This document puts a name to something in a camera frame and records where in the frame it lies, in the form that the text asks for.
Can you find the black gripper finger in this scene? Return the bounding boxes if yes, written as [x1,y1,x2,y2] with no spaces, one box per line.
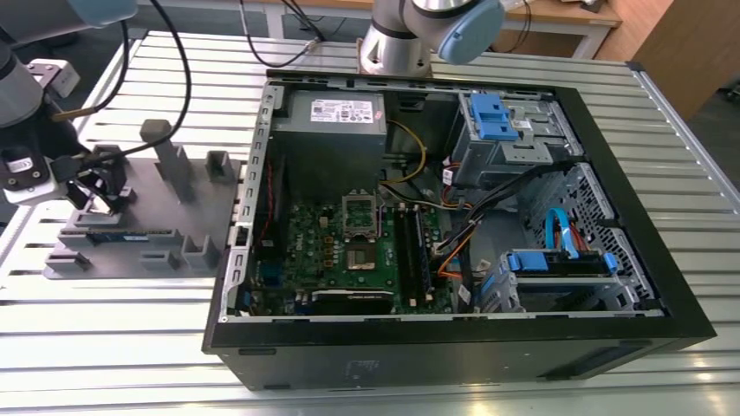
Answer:
[86,166,139,214]
[62,178,98,212]

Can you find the CPU socket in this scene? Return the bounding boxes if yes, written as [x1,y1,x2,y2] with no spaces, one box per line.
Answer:
[345,240,379,270]

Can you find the grey plastic parts rack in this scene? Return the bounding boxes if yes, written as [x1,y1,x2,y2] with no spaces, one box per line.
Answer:
[43,119,249,281]

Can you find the RAM stick blue label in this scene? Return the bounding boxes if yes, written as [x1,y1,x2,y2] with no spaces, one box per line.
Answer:
[86,233,153,244]

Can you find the blue expansion slot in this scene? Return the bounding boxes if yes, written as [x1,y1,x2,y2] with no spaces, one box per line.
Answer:
[258,263,286,289]

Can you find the grey power supply unit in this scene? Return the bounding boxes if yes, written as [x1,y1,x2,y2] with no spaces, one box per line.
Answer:
[270,88,389,200]

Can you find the green motherboard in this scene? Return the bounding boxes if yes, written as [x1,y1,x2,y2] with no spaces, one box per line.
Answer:
[249,185,458,315]

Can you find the metal socket cover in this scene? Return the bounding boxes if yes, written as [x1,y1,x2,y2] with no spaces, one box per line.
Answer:
[341,189,385,239]

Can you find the black graphics card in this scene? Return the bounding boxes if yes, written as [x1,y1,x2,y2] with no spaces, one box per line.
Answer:
[310,289,395,315]

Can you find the black RAM slot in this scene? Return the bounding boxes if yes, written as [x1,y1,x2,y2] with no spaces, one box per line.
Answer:
[395,205,419,307]
[409,205,435,304]

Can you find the black PC case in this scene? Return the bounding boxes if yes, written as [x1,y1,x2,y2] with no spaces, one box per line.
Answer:
[201,68,719,393]

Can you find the blue plastic drive latch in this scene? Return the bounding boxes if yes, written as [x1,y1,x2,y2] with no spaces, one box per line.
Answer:
[471,93,521,140]

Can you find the metal optical drive cage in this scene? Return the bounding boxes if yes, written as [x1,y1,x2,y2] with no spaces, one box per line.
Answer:
[450,90,586,187]

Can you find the hard disk in blue carrier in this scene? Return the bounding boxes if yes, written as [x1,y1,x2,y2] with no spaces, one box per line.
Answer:
[506,250,618,278]

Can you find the metal disk bay cage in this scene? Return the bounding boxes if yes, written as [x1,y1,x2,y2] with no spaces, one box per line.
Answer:
[474,249,661,313]

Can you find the wooden desk white legs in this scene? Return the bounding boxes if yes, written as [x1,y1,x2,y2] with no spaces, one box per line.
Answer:
[502,0,625,62]

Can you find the wooden cabinet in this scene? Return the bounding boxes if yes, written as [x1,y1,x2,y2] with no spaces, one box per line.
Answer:
[595,0,740,122]

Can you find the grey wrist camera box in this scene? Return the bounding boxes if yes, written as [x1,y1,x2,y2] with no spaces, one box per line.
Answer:
[27,60,82,97]

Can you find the thick black camera cable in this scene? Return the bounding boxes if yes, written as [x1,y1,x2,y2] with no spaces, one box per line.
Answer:
[73,0,194,166]

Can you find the black cable silver plug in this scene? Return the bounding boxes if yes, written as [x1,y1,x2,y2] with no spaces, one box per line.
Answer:
[246,0,326,60]

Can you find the yellow wire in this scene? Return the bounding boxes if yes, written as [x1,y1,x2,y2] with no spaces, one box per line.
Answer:
[386,120,429,185]

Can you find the orange wire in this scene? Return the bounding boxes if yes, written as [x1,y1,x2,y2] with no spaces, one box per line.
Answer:
[437,236,482,278]

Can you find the black cable bundle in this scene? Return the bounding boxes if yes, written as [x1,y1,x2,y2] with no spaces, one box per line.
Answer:
[431,160,579,257]

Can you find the blue flat data wire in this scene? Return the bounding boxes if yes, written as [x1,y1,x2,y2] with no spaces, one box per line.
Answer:
[545,207,579,261]

